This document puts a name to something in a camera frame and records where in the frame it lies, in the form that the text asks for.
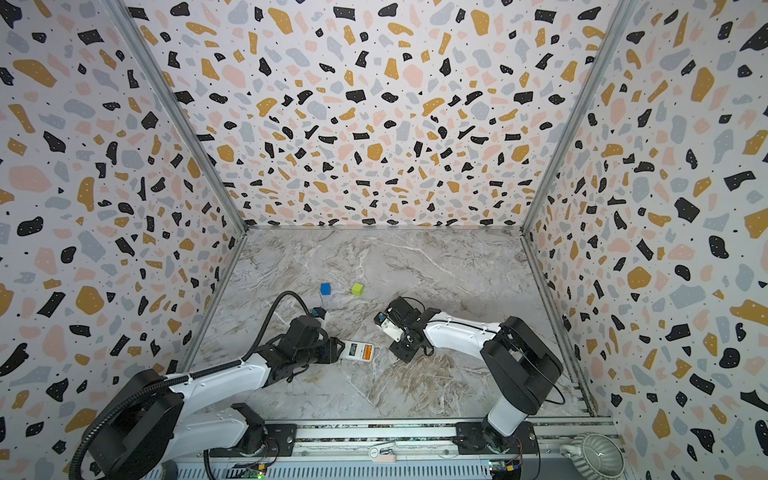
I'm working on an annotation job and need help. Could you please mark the white ribbed fan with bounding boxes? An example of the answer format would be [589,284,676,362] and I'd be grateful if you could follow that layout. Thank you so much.
[560,433,625,480]

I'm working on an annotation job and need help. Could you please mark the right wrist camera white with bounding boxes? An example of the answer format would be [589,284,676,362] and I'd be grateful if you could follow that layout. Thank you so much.
[374,312,403,342]

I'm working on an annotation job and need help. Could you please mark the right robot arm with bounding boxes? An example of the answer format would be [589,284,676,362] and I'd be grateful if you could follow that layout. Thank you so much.
[374,297,563,454]

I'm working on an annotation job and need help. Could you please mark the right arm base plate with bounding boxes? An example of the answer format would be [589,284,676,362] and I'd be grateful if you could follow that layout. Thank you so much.
[452,421,539,455]

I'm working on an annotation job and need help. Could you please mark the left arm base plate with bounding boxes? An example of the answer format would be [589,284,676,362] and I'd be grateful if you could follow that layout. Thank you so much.
[209,423,298,461]

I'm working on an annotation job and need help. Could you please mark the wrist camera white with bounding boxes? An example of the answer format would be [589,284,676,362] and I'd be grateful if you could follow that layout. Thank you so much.
[374,312,403,342]
[311,307,327,320]

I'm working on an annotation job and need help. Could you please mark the aluminium mounting rail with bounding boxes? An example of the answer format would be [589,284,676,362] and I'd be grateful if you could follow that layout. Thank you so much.
[146,417,619,479]

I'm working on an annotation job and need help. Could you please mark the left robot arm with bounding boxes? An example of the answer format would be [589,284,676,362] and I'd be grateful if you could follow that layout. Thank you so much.
[68,315,346,479]

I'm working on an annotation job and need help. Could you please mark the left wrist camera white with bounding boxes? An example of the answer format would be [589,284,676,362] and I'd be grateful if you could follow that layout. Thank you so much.
[311,307,327,320]

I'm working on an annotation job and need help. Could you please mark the white red remote control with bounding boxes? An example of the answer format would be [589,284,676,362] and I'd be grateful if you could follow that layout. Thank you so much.
[339,340,375,362]

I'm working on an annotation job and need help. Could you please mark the black corrugated cable conduit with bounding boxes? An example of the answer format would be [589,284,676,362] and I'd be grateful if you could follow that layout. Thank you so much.
[67,290,313,480]

